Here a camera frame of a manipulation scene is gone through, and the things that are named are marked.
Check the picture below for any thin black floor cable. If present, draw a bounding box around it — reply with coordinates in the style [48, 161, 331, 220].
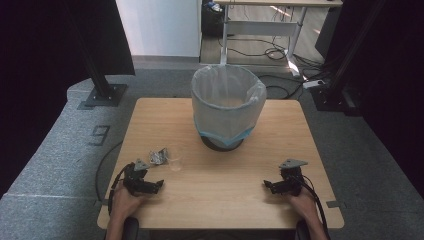
[94, 140, 124, 202]

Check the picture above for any white desk with metal legs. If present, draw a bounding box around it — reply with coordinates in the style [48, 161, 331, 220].
[213, 0, 344, 78]

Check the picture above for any person's left hand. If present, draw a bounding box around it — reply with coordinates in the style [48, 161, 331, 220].
[110, 182, 148, 222]

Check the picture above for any black trash bin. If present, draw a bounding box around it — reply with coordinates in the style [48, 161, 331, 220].
[199, 132, 245, 153]

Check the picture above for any black bag under desk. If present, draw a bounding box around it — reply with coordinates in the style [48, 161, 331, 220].
[201, 0, 226, 38]

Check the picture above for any white board panel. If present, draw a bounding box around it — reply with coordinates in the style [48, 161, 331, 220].
[115, 0, 203, 58]

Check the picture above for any black metal stand with base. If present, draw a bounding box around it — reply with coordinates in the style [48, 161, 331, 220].
[309, 0, 388, 113]
[62, 0, 129, 108]

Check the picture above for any clear plastic wrapper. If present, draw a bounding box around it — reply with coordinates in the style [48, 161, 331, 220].
[148, 147, 170, 166]

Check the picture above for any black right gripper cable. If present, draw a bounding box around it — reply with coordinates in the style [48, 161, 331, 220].
[296, 173, 332, 240]

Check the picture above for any black floor cables bundle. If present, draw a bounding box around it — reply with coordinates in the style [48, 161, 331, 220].
[218, 35, 334, 101]

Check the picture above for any white power strip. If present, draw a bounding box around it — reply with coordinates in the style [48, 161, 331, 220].
[302, 79, 326, 90]

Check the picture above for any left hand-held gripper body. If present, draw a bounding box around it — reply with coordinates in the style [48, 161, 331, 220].
[122, 158, 152, 197]

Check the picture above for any black chair armrest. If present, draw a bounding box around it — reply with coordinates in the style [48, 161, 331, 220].
[121, 216, 140, 240]
[295, 219, 312, 240]

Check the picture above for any bin with plastic liner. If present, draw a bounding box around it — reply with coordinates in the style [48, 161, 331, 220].
[190, 63, 268, 148]

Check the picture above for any person's right hand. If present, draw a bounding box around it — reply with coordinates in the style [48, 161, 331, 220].
[286, 190, 318, 223]

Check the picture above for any dark tape floor marking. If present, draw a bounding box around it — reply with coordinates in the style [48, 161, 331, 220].
[88, 124, 111, 147]

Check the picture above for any black curtain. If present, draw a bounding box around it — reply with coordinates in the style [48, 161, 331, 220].
[0, 0, 136, 198]

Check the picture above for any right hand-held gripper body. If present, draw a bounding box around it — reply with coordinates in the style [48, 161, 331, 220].
[278, 158, 309, 197]

